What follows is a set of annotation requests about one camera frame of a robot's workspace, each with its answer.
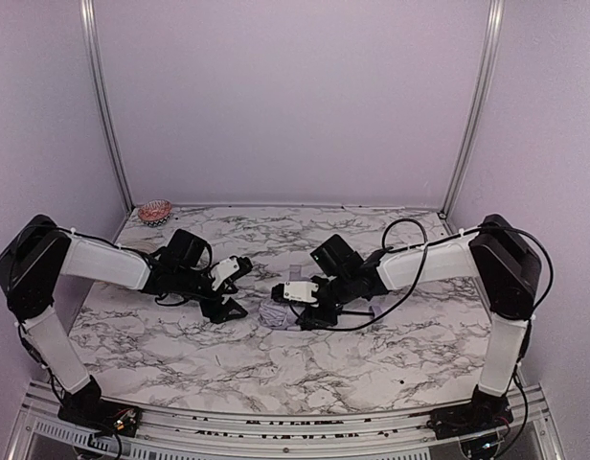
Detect lavender folding umbrella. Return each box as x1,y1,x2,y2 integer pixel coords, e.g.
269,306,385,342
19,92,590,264
259,301,388,332

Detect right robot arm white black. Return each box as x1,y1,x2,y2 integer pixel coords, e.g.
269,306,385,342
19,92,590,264
286,214,555,403

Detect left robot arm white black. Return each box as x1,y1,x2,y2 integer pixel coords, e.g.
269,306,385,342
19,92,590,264
0,215,252,411

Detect red patterned small bowl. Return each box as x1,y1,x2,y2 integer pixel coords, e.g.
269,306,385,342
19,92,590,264
137,199,172,227

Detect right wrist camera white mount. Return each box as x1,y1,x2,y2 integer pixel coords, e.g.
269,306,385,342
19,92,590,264
271,281,319,304

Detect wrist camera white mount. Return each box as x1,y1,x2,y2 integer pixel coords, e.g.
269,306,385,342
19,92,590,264
210,256,253,291
271,281,319,304

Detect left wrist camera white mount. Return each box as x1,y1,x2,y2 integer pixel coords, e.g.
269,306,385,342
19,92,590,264
210,256,253,291

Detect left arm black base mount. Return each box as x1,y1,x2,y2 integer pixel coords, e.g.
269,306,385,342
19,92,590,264
57,401,142,437

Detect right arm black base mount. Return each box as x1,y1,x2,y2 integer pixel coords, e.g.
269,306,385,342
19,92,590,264
426,402,513,440

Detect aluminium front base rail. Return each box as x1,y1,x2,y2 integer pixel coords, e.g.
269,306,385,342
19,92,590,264
6,381,564,459

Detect right aluminium frame post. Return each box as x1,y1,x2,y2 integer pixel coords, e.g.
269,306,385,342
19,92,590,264
441,0,505,219

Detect aluminium frame post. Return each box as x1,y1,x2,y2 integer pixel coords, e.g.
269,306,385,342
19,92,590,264
441,0,505,219
79,0,134,213

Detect left aluminium frame post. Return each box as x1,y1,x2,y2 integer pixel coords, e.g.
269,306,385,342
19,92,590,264
79,0,134,213

